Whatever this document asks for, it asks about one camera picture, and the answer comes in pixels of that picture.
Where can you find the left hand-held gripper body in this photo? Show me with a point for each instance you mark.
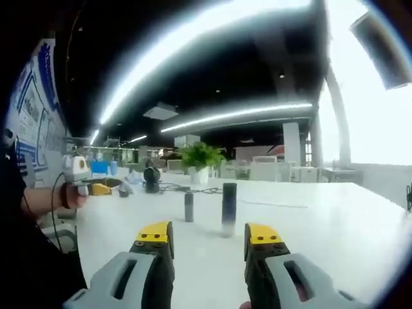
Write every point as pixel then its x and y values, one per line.
pixel 78 165

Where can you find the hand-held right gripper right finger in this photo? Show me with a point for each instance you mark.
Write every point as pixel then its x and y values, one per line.
pixel 273 280

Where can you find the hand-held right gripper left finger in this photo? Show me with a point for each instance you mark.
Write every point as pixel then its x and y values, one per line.
pixel 145 273

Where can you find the small grey cosmetic bottle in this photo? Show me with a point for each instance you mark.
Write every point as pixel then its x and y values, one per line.
pixel 189 207

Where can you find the tall dark cosmetic bottle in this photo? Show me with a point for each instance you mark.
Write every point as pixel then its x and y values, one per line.
pixel 228 209

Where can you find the person's left hand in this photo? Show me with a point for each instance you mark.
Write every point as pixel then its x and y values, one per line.
pixel 75 199

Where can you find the person's right hand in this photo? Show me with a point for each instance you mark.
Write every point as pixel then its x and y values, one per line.
pixel 245 305

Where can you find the small dark round object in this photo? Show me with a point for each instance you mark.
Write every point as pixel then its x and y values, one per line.
pixel 124 193

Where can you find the clear plastic bag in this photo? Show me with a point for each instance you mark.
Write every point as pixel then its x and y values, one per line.
pixel 134 178

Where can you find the blue box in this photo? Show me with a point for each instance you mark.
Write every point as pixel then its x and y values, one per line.
pixel 100 169

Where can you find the black desk fan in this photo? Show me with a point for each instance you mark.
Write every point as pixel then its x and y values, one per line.
pixel 151 178

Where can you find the white table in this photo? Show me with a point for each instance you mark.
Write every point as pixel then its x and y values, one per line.
pixel 322 225

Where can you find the ceiling air vent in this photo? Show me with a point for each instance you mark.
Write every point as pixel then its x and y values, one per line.
pixel 160 112

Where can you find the green potted plant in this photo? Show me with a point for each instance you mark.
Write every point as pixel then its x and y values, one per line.
pixel 201 157

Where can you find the person's dark shirt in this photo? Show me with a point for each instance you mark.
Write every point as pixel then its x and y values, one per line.
pixel 25 257

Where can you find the ceiling light strip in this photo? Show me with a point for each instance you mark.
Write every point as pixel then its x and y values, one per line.
pixel 241 112
pixel 154 69

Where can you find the blue white wall poster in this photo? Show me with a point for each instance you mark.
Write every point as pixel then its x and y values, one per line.
pixel 35 112

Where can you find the black wall monitor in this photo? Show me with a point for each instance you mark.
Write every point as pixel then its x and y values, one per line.
pixel 380 48

